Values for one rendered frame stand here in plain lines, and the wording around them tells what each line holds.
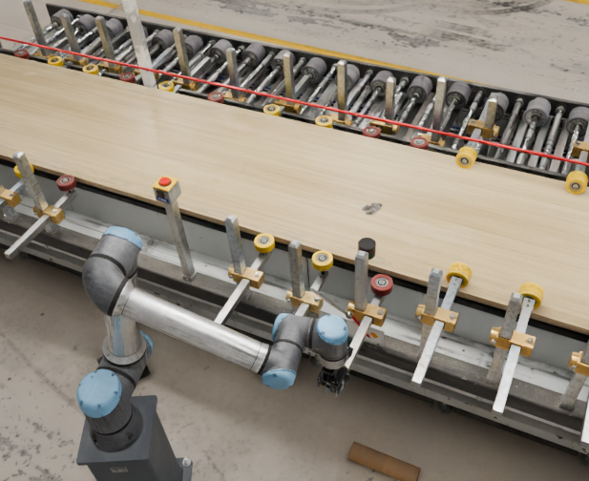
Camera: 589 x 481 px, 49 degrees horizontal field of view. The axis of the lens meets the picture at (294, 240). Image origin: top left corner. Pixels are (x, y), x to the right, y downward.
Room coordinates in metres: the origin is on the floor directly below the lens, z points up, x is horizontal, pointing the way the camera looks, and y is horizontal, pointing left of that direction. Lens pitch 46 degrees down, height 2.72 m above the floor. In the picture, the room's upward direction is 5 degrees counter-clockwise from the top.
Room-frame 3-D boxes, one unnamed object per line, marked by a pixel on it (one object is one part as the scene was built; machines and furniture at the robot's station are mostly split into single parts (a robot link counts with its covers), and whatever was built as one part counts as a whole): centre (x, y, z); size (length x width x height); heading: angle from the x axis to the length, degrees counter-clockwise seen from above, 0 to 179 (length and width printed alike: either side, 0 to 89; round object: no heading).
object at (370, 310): (1.44, -0.24, 0.85); 0.13 x 0.06 x 0.05; 61
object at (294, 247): (1.57, 0.00, 0.87); 0.03 x 0.03 x 0.48; 61
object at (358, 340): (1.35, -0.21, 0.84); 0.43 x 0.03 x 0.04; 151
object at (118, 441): (1.21, 0.70, 0.65); 0.19 x 0.19 x 0.10
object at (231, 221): (1.69, 0.22, 0.90); 0.03 x 0.03 x 0.48; 61
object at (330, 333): (1.14, -0.09, 1.14); 0.10 x 0.09 x 0.12; 72
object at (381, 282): (1.53, -0.31, 0.85); 0.08 x 0.08 x 0.11
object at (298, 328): (1.16, 0.02, 1.14); 0.12 x 0.12 x 0.09; 72
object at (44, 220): (2.11, 1.09, 0.82); 0.43 x 0.03 x 0.04; 151
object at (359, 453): (1.24, -0.30, 0.04); 0.30 x 0.08 x 0.08; 61
